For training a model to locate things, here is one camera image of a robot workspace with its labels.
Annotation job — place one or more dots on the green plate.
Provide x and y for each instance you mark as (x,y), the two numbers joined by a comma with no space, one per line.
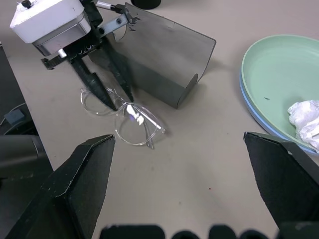
(276,74)

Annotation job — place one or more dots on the white marker black cap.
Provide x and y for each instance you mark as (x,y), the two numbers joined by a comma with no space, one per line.
(106,5)

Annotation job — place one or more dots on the small blue-grey box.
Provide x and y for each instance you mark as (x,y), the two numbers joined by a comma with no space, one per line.
(14,116)

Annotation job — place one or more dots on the crumpled white tissue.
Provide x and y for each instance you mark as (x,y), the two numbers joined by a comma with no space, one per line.
(306,119)

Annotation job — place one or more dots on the blue plate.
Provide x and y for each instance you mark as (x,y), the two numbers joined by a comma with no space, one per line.
(243,90)

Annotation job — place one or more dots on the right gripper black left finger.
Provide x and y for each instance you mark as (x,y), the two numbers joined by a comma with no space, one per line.
(74,189)

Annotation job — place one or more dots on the dark grey rounded cylinder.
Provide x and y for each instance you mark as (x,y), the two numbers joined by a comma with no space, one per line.
(17,152)

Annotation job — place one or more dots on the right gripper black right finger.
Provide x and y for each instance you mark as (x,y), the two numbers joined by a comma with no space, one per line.
(284,179)

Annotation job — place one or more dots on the grey open glasses case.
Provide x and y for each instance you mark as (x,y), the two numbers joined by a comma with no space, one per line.
(164,52)

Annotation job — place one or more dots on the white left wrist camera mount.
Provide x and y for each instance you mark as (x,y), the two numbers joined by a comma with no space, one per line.
(47,20)

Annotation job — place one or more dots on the black cup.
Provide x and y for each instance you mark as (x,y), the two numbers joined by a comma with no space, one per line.
(145,3)

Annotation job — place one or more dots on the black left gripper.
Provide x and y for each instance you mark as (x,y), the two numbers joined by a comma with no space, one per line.
(96,25)

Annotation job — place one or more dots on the clear frame glasses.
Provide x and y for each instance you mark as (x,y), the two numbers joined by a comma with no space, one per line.
(152,119)

